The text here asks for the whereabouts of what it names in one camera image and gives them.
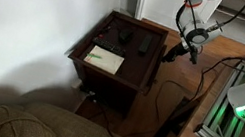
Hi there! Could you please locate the dark wooden nightstand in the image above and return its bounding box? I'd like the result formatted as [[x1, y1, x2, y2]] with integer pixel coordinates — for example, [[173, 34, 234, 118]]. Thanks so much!
[[59, 4, 172, 123]]

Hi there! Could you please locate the green pen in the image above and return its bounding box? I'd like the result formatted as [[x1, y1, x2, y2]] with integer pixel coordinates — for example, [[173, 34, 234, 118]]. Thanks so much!
[[85, 52, 103, 61]]

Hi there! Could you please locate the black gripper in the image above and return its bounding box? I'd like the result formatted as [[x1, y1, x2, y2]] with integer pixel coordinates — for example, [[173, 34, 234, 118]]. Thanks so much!
[[160, 38, 193, 68]]

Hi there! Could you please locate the black cable on floor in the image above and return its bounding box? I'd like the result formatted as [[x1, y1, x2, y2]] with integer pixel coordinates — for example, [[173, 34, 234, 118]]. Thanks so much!
[[151, 43, 245, 137]]

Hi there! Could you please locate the black power cord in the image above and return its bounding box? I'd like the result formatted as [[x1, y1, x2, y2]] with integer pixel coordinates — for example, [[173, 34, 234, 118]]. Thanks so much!
[[81, 91, 131, 137]]

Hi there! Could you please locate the red tipped cable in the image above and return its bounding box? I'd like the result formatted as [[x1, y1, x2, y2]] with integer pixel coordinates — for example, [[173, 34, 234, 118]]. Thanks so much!
[[96, 32, 106, 40]]

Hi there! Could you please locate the thin black cable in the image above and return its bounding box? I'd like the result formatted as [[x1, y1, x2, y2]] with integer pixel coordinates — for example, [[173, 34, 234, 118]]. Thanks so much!
[[99, 15, 129, 41]]

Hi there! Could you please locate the white paper notepad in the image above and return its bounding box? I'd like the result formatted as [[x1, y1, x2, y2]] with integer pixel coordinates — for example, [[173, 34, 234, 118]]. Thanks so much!
[[81, 43, 127, 76]]

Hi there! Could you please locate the small black box device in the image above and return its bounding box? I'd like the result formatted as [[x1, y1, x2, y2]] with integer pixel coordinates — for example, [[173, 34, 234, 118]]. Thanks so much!
[[116, 26, 135, 46]]

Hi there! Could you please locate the black table leg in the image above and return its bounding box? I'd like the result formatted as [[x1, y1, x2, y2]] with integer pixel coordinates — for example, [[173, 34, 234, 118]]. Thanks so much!
[[146, 90, 200, 137]]

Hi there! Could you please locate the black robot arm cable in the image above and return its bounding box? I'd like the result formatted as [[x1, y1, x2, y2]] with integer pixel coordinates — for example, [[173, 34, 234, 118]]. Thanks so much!
[[177, 0, 245, 51]]

